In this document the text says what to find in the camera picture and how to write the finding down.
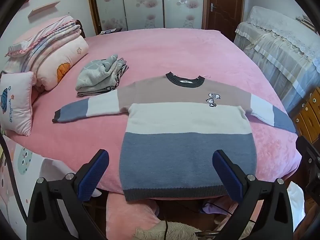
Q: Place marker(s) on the white lace furniture cover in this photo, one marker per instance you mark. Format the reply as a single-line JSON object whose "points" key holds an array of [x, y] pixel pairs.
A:
{"points": [[277, 47]]}

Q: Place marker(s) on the floral sliding-door wardrobe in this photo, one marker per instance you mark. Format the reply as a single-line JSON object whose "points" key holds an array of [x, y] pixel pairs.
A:
{"points": [[145, 2]]}

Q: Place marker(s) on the colour-block knit sweater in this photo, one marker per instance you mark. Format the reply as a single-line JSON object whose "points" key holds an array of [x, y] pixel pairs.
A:
{"points": [[175, 120]]}

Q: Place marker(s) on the striped folded garment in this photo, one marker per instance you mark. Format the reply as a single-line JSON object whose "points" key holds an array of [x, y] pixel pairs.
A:
{"points": [[122, 70]]}

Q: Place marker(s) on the dark wooden headboard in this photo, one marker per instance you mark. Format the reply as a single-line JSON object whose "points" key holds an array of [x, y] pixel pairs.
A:
{"points": [[81, 28]]}

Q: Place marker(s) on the stack of books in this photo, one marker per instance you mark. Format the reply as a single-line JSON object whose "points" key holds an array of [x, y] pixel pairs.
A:
{"points": [[305, 21]]}

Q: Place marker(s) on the small pink printed pillow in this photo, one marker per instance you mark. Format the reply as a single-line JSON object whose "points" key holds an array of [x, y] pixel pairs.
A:
{"points": [[16, 102]]}

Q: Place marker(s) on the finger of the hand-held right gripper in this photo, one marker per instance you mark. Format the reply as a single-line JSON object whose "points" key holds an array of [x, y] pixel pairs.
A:
{"points": [[308, 155]]}

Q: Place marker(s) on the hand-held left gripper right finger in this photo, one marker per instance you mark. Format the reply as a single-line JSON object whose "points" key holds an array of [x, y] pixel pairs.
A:
{"points": [[226, 177]]}

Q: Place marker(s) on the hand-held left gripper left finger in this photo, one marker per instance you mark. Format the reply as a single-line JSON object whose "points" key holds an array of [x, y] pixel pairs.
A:
{"points": [[93, 175]]}

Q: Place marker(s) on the beige plush rug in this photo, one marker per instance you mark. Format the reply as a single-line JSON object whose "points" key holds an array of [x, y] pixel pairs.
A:
{"points": [[165, 231]]}

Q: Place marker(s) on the pink printed folded quilt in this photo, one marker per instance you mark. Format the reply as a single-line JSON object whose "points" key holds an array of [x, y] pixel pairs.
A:
{"points": [[65, 57]]}

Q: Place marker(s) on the wooden drawer cabinet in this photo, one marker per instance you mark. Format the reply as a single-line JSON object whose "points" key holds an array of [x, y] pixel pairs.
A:
{"points": [[308, 117]]}

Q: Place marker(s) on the brown wooden door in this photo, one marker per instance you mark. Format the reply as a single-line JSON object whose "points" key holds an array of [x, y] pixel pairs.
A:
{"points": [[227, 2]]}

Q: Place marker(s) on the white dotted printed cloth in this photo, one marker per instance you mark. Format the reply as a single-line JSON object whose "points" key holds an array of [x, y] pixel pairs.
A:
{"points": [[22, 170]]}

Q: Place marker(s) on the pink bed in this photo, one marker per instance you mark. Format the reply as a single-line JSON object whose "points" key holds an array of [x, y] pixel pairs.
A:
{"points": [[155, 52]]}

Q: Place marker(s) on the grey checked fleece garment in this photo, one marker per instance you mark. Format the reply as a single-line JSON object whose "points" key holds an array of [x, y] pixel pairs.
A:
{"points": [[96, 75]]}

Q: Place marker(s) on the purple cloth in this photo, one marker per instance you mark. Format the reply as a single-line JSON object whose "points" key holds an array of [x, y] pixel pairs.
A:
{"points": [[212, 208]]}

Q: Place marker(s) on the small flat box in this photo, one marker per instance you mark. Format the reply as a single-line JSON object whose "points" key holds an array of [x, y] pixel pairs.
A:
{"points": [[110, 31]]}

